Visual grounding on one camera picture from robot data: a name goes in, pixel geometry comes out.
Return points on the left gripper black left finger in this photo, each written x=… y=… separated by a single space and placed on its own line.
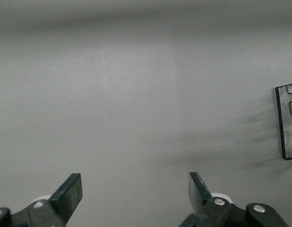
x=67 y=198

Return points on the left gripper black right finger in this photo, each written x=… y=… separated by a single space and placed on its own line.
x=197 y=191

